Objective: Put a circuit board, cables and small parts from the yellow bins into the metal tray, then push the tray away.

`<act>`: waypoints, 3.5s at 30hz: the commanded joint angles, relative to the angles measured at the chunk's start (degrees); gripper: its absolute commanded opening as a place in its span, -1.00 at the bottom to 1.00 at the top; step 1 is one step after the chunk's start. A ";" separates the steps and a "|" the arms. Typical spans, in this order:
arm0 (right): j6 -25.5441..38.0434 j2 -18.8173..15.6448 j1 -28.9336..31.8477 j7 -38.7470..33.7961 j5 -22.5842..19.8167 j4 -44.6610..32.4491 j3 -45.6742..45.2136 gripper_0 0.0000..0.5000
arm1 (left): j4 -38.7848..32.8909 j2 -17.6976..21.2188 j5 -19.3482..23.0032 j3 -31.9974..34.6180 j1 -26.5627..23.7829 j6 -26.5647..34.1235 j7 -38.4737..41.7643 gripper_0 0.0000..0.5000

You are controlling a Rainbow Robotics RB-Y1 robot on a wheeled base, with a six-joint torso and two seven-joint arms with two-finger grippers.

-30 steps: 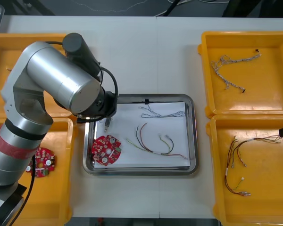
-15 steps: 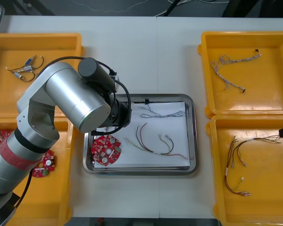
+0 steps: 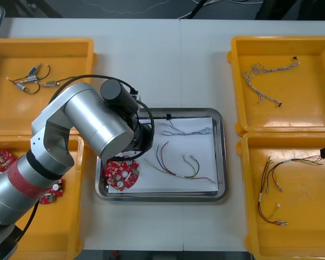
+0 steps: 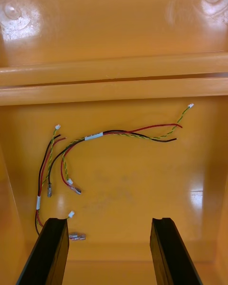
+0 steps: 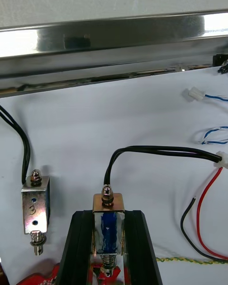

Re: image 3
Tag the group of metal solenoids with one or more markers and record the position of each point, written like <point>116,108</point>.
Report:
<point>51,84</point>

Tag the silver-grey left robot arm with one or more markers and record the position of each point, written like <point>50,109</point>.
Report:
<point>97,122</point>

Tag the black bulky object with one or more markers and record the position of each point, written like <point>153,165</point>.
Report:
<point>268,9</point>

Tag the red black green harness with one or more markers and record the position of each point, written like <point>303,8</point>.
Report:
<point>281,223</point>

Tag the black stand leg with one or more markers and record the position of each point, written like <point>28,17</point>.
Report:
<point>196,9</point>

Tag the red black green-yellow harness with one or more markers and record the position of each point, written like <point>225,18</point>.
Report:
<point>178,176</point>

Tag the yellow-orange plastic bin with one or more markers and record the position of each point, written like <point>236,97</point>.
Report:
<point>308,119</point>
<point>67,230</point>
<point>5,116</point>
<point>300,238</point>

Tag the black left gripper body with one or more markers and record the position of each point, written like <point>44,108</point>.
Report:
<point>145,136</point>

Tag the steel tray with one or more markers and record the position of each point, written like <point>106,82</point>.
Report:
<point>222,162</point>

